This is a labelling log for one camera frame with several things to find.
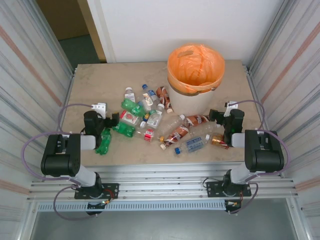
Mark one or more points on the clear unlabelled bottle white cap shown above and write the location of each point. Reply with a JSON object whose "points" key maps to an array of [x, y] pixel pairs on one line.
{"points": [[172, 123], [205, 128]]}

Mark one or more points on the green bottle yellow cap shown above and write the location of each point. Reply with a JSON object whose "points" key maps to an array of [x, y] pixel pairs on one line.
{"points": [[130, 105]]}

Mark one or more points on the brown coffee bottle white cap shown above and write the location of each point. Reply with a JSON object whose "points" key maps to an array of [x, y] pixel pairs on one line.
{"points": [[163, 96], [196, 120], [176, 136]]}

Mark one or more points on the gold red bottle white cap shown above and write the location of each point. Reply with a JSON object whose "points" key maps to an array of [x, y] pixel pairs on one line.
{"points": [[217, 140]]}

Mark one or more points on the small clear bottle white cap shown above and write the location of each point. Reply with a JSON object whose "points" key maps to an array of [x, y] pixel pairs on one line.
{"points": [[129, 96]]}

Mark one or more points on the blue-labelled water bottle blue cap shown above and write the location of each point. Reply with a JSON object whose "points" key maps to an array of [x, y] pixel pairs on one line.
{"points": [[192, 145]]}

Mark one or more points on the clear bottle cream label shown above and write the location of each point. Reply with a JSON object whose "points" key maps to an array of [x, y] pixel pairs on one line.
{"points": [[147, 99]]}

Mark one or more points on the clear bottle green white label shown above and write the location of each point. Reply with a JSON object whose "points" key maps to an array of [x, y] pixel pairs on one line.
{"points": [[155, 118]]}

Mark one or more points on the clear bottle blue Pepsi label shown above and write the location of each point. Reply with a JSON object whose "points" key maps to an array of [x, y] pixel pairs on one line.
{"points": [[151, 93]]}

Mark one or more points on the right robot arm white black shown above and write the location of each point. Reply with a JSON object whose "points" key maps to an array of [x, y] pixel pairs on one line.
{"points": [[265, 155]]}

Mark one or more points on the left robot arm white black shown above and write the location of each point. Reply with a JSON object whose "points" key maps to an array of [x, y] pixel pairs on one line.
{"points": [[60, 160]]}

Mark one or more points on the white ribbed waste bin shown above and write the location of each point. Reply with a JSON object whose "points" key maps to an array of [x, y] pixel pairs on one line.
{"points": [[190, 105]]}

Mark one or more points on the orange plastic bin liner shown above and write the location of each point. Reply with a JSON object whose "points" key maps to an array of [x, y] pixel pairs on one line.
{"points": [[195, 67]]}

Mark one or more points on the corrugated translucent side panel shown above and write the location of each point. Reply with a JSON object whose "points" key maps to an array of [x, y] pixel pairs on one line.
{"points": [[25, 75], [307, 50]]}

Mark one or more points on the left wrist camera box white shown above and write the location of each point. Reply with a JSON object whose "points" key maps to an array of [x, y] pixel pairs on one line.
{"points": [[100, 107]]}

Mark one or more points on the aluminium rail frame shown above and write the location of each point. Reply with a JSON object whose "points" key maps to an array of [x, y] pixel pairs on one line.
{"points": [[162, 175]]}

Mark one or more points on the tan wooden door frame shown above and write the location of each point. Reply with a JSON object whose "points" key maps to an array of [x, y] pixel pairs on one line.
{"points": [[91, 25]]}

